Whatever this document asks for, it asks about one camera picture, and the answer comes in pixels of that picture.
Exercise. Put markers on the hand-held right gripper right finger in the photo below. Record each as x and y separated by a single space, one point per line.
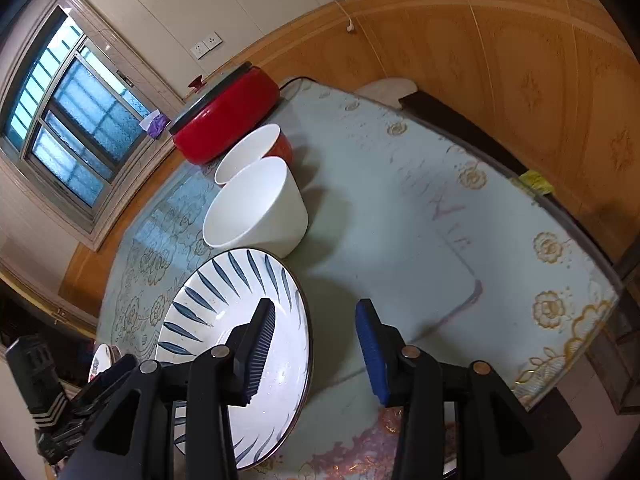
372 360

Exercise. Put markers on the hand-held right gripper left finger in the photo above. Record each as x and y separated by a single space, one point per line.
257 360

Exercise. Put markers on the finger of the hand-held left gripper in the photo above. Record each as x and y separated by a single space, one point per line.
65 442
112 372

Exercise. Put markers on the white plate red print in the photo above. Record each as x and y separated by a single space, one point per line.
100 360

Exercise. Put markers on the blue striped white bowl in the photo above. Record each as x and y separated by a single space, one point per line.
210 300

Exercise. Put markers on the plain white bowl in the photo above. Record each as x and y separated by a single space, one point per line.
255 215

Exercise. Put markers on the red bowl white inside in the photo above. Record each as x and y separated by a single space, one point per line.
250 150

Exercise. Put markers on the yellow cloth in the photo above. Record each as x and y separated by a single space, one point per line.
536 181

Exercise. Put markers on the red electric pot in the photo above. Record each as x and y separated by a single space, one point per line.
220 120

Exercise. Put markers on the wooden chair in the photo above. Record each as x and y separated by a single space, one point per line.
620 360

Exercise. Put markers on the purple tissue pack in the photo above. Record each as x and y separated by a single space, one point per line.
156 125

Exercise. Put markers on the beige seat pad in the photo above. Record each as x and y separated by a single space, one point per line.
385 90

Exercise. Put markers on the glass pot lid red knob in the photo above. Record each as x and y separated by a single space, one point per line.
196 82

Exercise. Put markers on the window with stone frame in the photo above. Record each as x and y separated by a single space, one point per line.
80 125

